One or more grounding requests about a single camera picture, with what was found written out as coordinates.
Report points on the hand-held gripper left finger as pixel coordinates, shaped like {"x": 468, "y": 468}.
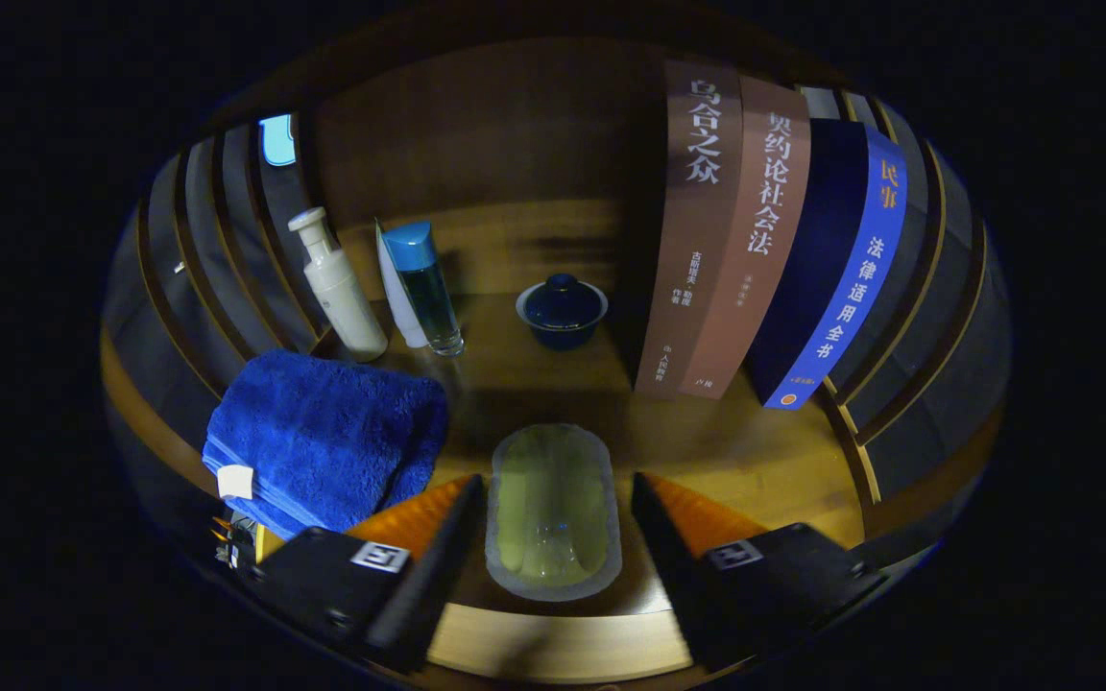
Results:
{"x": 428, "y": 576}

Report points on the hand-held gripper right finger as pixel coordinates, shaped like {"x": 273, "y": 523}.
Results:
{"x": 678, "y": 576}

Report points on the pale green scrub brush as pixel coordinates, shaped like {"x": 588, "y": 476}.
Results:
{"x": 553, "y": 509}

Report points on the wooden countertop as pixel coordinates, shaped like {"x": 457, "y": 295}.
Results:
{"x": 726, "y": 451}

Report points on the brown wooden cabinet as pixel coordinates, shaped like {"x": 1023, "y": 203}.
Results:
{"x": 476, "y": 125}

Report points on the folded blue towel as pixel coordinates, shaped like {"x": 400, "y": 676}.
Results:
{"x": 323, "y": 432}

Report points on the white tube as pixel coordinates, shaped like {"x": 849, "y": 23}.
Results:
{"x": 395, "y": 297}

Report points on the blue capped clear bottle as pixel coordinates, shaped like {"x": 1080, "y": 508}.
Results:
{"x": 428, "y": 288}

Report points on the dark blue lidded teacup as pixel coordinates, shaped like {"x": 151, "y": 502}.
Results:
{"x": 563, "y": 312}

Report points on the white pump bottle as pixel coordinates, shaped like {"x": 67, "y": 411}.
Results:
{"x": 342, "y": 288}

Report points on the reddish brown book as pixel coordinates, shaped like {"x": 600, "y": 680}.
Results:
{"x": 755, "y": 250}

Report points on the blue book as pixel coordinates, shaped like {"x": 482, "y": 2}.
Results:
{"x": 851, "y": 288}

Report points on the dark brown book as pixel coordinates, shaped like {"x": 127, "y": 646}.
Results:
{"x": 692, "y": 240}

